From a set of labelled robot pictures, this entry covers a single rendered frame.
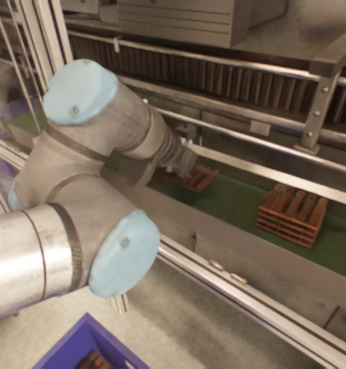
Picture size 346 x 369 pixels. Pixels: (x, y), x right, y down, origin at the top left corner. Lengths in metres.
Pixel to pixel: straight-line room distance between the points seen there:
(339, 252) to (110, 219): 0.45
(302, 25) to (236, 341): 1.03
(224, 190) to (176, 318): 0.69
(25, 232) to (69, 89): 0.19
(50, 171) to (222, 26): 0.37
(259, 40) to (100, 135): 0.61
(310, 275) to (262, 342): 0.69
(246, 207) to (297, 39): 0.44
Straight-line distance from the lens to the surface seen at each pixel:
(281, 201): 0.58
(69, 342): 0.80
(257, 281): 1.11
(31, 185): 0.39
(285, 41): 0.86
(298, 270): 0.59
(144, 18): 0.66
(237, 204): 0.65
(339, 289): 0.59
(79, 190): 0.33
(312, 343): 0.61
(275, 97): 0.59
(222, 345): 1.21
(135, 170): 0.49
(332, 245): 0.62
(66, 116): 0.36
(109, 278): 0.29
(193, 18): 0.59
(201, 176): 0.66
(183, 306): 1.26
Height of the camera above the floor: 1.12
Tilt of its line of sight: 39 degrees down
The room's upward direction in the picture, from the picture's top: 1 degrees counter-clockwise
